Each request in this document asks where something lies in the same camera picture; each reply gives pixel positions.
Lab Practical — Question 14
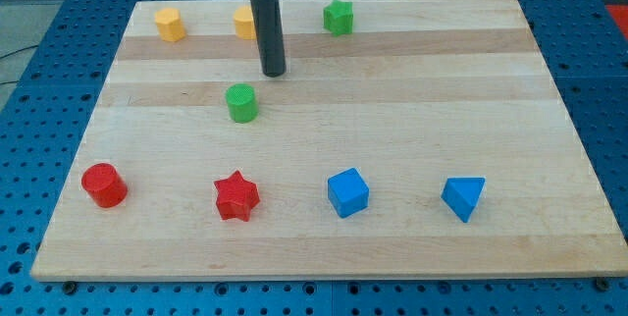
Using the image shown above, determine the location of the green cylinder block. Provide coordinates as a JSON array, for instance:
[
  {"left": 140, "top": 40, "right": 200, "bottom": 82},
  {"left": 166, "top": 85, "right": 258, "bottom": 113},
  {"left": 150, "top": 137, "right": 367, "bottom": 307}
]
[{"left": 225, "top": 83, "right": 258, "bottom": 123}]

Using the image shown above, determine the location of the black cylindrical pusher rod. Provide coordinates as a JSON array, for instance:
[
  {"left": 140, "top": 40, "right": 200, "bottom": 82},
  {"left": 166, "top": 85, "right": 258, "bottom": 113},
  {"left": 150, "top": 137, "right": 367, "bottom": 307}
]
[{"left": 250, "top": 0, "right": 287, "bottom": 78}]

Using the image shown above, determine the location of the yellow hexagon block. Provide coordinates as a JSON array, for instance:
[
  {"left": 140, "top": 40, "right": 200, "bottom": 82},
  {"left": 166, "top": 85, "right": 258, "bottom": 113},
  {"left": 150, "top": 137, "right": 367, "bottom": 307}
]
[{"left": 154, "top": 8, "right": 186, "bottom": 42}]

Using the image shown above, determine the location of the red cylinder block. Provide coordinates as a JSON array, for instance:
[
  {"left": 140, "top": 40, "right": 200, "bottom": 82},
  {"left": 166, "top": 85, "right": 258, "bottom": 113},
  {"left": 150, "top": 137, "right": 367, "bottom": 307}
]
[{"left": 81, "top": 163, "right": 128, "bottom": 208}]

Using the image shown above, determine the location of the red star block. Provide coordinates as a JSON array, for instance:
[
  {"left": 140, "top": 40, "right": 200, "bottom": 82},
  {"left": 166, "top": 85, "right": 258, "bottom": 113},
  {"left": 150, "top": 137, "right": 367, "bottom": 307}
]
[{"left": 214, "top": 171, "right": 260, "bottom": 222}]

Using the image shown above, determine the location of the green star block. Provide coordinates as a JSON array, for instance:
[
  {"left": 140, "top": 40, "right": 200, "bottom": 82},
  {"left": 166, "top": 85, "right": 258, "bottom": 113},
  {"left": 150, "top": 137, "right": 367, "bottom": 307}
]
[{"left": 323, "top": 0, "right": 353, "bottom": 36}]

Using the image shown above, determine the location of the blue cube block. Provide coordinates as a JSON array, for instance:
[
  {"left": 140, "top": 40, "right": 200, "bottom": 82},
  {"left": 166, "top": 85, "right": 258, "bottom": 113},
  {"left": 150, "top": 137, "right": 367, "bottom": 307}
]
[{"left": 327, "top": 168, "right": 370, "bottom": 218}]

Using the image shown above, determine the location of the yellow block behind rod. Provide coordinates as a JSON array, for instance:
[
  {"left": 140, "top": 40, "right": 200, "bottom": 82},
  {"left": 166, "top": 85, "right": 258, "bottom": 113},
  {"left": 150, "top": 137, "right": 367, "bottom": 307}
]
[{"left": 233, "top": 5, "right": 256, "bottom": 40}]

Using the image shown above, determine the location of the black cable on floor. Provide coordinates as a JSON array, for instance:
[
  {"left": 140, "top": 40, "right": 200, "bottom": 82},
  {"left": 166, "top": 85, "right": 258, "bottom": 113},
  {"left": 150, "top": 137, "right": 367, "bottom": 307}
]
[{"left": 0, "top": 43, "right": 39, "bottom": 86}]

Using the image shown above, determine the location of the wooden board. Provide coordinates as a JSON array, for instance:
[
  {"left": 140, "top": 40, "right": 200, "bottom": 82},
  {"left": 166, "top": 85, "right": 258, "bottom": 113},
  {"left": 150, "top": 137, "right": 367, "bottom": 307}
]
[{"left": 31, "top": 0, "right": 627, "bottom": 282}]

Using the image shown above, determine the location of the blue triangle block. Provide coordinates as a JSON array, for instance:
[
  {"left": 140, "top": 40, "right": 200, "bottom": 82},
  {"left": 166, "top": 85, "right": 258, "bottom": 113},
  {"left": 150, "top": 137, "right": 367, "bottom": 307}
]
[{"left": 441, "top": 177, "right": 486, "bottom": 223}]

